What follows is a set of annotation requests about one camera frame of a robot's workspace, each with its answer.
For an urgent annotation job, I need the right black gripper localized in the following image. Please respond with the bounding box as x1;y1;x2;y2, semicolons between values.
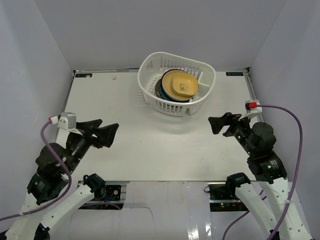
208;112;256;156

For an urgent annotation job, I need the yellow square panda plate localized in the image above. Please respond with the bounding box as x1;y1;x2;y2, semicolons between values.
171;72;198;98

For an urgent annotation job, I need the teal scalloped round plate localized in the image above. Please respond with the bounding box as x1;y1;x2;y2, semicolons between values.
154;79;174;102

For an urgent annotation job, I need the orange round plate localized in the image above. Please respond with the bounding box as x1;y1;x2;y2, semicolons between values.
161;69;194;102

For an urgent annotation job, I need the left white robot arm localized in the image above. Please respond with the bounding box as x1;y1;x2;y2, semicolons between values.
4;114;119;240

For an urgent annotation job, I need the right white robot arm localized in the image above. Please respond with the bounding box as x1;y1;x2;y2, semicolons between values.
208;112;312;240

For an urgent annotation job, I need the white plastic dish basket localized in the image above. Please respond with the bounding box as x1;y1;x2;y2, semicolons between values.
137;51;217;117

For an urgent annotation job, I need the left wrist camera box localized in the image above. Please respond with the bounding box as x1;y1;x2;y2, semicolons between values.
49;112;82;135

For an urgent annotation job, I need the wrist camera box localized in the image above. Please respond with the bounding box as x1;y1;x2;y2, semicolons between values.
49;112;82;135
238;100;262;121

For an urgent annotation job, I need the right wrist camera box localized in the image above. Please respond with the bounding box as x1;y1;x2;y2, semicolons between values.
238;100;262;121

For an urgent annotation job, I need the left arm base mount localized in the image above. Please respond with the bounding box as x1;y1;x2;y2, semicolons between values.
79;182;127;210

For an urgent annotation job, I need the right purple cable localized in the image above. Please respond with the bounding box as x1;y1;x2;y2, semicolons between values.
222;103;304;240

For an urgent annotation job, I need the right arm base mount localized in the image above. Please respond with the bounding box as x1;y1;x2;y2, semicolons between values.
203;182;248;213

